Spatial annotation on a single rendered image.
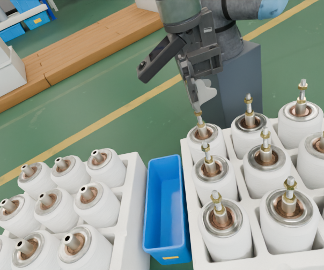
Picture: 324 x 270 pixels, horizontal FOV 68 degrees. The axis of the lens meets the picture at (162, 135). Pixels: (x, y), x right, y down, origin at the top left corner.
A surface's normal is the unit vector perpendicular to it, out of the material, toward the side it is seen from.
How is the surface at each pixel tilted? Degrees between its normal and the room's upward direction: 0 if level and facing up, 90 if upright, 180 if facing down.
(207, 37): 90
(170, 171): 88
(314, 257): 0
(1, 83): 90
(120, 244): 0
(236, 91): 90
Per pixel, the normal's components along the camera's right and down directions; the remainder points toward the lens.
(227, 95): 0.46, 0.49
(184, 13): 0.18, 0.62
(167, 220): -0.30, -0.70
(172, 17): -0.32, 0.71
